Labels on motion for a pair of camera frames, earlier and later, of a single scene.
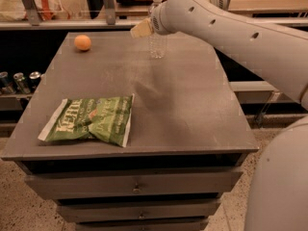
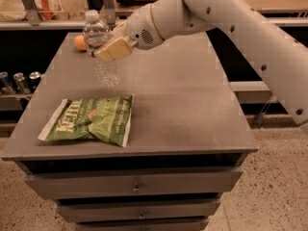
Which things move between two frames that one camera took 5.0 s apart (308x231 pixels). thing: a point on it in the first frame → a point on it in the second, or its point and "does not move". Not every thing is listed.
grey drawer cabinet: x=186 y=141 does not move
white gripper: x=159 y=21 → x=140 y=29
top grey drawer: x=77 y=186 does not move
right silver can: x=35 y=79 does not move
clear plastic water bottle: x=157 y=43 → x=95 y=32
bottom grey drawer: x=158 y=225 does not move
